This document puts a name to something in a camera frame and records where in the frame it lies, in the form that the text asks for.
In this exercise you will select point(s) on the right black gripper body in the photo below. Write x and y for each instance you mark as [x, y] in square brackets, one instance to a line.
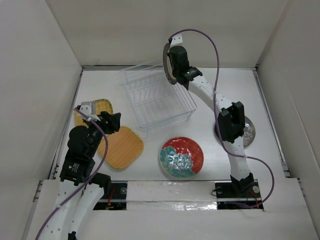
[174, 71]

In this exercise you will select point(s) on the square bamboo tray near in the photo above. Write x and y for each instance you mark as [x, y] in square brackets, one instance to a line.
[124, 147]

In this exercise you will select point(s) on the red teal floral plate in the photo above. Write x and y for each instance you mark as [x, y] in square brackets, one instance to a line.
[181, 158]

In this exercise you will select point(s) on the square bamboo tray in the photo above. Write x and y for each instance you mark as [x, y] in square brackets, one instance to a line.
[124, 147]
[102, 105]

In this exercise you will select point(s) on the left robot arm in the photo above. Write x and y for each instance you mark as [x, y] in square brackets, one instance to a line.
[81, 186]

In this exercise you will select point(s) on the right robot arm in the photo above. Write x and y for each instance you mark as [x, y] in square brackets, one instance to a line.
[194, 81]

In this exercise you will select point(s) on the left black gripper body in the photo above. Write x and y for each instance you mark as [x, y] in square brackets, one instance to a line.
[94, 128]

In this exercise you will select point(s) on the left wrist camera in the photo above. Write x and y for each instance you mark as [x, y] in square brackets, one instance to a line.
[88, 108]

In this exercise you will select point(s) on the grey reindeer pattern plate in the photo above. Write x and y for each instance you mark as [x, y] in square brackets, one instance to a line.
[249, 135]

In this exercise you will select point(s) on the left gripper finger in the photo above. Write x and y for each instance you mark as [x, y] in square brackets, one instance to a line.
[115, 121]
[107, 117]

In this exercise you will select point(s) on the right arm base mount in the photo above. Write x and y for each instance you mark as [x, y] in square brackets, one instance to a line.
[228, 198]

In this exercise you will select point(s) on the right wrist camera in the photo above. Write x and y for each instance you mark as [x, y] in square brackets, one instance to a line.
[176, 40]

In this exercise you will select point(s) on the white wire dish rack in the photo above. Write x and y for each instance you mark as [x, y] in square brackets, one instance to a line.
[156, 103]

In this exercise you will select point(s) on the brown rimmed cream plate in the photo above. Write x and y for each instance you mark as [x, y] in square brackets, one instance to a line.
[170, 79]

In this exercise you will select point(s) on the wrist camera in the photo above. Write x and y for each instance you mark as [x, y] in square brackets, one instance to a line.
[88, 108]
[176, 40]

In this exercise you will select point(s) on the square bamboo tray far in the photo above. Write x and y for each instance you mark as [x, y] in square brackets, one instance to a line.
[102, 105]

